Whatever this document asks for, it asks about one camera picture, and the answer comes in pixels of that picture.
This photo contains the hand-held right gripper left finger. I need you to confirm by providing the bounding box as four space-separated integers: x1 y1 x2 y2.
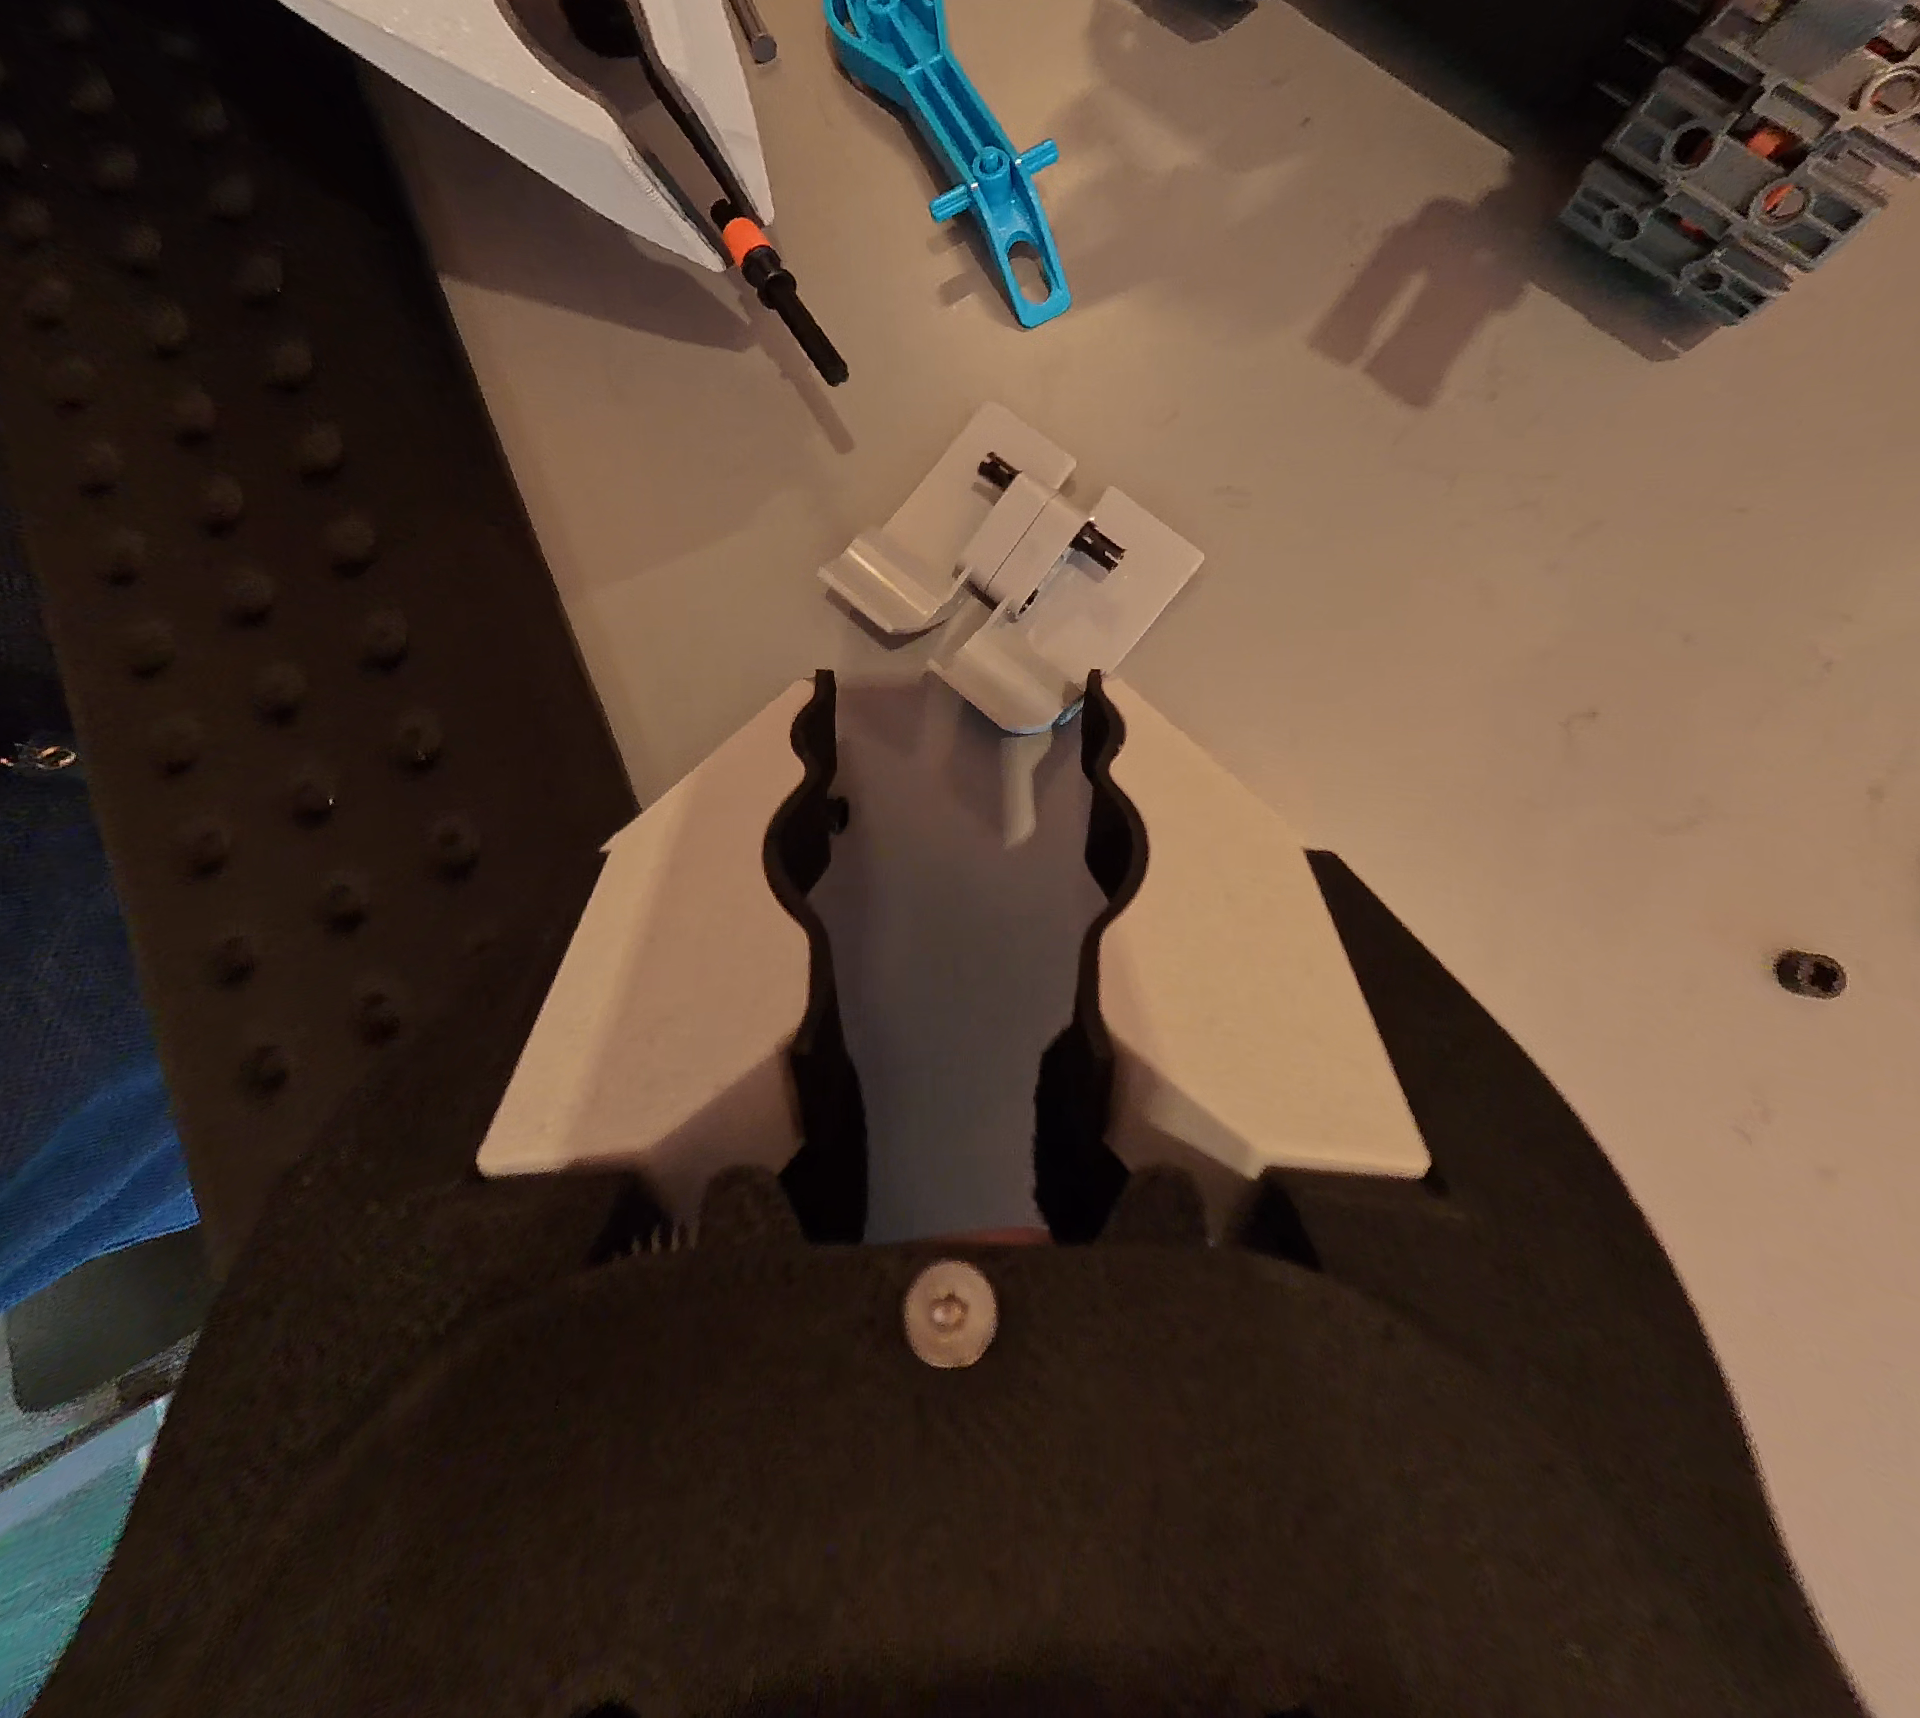
475 669 872 1247

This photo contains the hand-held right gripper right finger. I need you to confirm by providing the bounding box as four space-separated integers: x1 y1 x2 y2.
1034 669 1434 1247

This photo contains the blue plastic separator tool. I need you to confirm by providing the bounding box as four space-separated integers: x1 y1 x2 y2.
823 0 1076 333

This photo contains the black axle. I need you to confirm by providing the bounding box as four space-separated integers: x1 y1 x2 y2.
660 83 853 389

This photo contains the grey panel hinge assembly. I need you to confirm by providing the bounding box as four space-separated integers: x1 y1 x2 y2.
817 403 1207 738

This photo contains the black dimpled pad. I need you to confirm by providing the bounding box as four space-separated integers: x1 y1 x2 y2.
0 0 641 1240

